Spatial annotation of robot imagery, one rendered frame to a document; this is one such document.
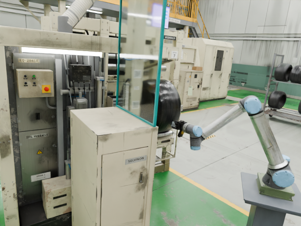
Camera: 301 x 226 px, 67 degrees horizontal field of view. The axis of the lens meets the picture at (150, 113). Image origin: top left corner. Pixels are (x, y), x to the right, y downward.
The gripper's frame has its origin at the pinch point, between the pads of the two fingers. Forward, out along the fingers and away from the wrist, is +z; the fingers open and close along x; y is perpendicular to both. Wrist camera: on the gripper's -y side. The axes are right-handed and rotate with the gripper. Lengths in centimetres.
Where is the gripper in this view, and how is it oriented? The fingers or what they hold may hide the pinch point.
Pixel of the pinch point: (172, 126)
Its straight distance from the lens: 227.0
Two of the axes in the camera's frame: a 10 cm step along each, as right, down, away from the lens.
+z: -5.5, -1.4, 8.2
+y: 0.0, -9.9, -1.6
